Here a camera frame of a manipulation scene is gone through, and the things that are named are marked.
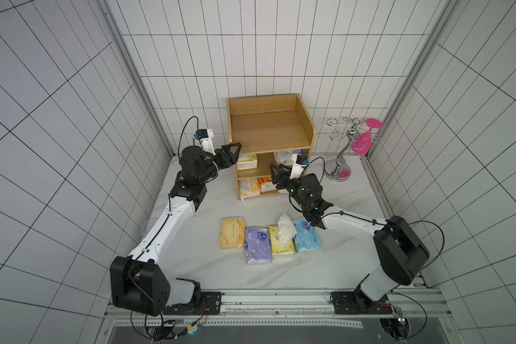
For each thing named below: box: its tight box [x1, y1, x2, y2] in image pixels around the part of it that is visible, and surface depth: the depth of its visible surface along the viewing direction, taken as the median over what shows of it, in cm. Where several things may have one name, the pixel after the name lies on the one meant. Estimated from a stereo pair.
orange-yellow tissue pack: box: [220, 216, 246, 250], surface depth 87 cm
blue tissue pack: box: [292, 220, 322, 253], surface depth 85 cm
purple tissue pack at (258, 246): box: [244, 226, 272, 266], surface depth 83 cm
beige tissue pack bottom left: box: [239, 178, 261, 202], surface depth 100 cm
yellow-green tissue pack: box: [268, 212, 297, 255], surface depth 85 cm
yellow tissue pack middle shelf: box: [236, 154, 258, 170], surface depth 90 cm
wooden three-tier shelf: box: [226, 93, 317, 201], surface depth 91 cm
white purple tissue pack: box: [273, 149, 304, 166], surface depth 92 cm
